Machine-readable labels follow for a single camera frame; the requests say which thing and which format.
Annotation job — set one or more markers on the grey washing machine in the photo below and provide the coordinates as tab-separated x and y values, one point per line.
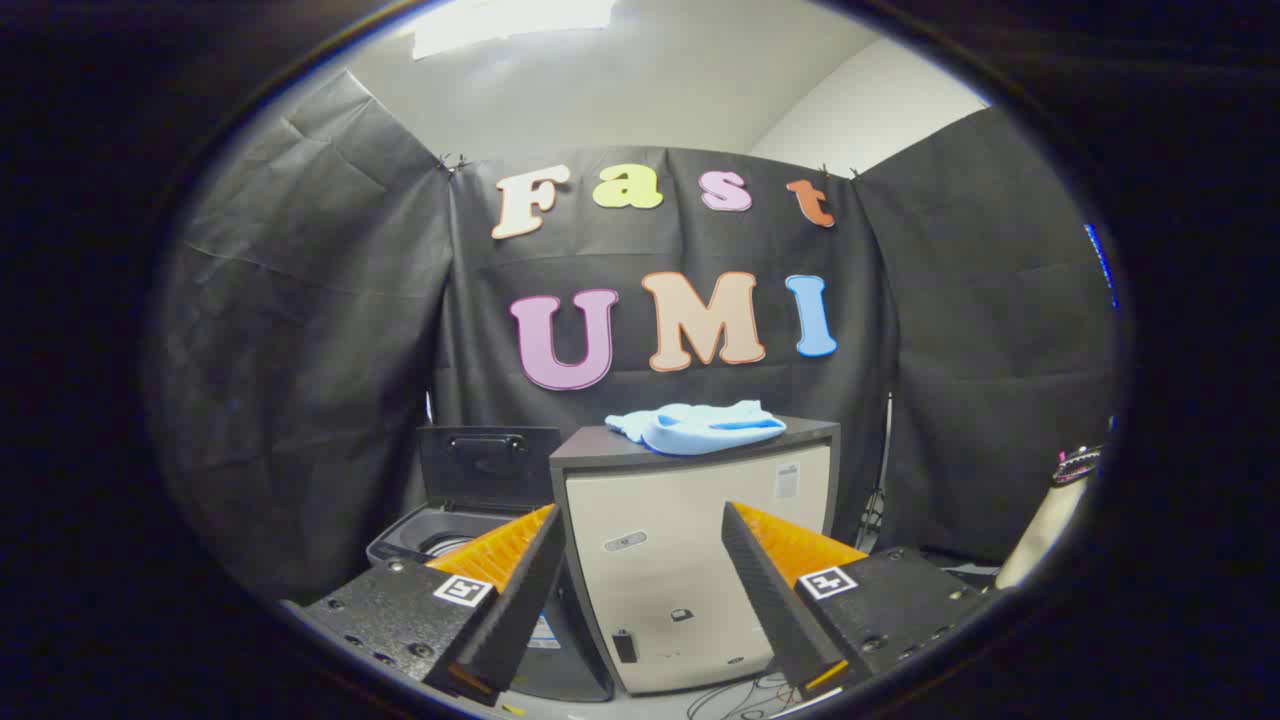
425	530

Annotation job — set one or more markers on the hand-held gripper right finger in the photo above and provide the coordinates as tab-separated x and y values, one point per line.
765	590

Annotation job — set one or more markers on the light blue shirt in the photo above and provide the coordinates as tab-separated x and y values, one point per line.
700	430

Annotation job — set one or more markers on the white cabinet with dark top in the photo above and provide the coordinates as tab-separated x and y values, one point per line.
660	490

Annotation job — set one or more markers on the black backdrop cloth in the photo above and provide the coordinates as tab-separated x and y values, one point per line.
300	350

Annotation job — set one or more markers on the thin metal stand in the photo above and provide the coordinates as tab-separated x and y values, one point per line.
880	480

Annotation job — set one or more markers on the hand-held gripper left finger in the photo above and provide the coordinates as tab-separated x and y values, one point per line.
525	590

